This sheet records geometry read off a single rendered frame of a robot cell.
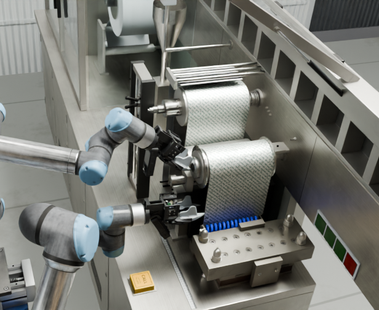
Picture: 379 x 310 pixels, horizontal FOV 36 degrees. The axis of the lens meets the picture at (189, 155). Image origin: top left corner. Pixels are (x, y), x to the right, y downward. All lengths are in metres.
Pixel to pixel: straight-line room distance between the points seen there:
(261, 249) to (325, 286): 1.41
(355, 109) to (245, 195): 0.56
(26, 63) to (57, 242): 3.55
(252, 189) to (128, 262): 0.51
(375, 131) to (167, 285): 0.88
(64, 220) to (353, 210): 0.84
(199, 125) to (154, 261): 0.51
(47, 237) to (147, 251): 0.63
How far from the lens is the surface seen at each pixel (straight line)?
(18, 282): 2.24
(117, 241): 1.96
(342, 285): 3.45
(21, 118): 4.49
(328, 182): 1.87
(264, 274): 2.04
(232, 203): 2.05
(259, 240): 2.06
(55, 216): 1.60
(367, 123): 1.67
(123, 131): 1.76
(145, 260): 2.11
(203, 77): 2.07
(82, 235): 1.56
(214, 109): 2.08
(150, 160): 1.87
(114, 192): 2.38
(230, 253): 1.99
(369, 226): 1.73
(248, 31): 2.35
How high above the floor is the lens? 2.45
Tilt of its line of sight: 37 degrees down
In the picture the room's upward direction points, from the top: 6 degrees clockwise
